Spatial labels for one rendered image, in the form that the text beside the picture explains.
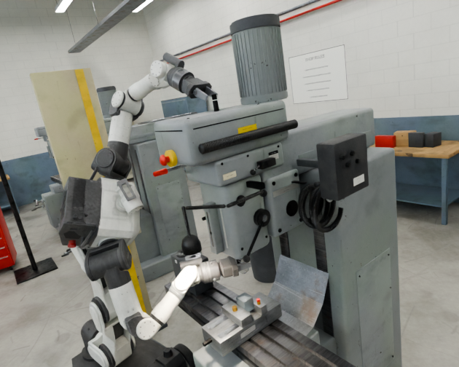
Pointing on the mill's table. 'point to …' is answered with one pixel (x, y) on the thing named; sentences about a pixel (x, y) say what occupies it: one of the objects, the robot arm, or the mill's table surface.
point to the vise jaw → (241, 317)
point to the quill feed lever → (261, 218)
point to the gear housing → (234, 166)
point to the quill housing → (237, 216)
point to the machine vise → (214, 330)
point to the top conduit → (246, 136)
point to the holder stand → (181, 270)
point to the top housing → (218, 131)
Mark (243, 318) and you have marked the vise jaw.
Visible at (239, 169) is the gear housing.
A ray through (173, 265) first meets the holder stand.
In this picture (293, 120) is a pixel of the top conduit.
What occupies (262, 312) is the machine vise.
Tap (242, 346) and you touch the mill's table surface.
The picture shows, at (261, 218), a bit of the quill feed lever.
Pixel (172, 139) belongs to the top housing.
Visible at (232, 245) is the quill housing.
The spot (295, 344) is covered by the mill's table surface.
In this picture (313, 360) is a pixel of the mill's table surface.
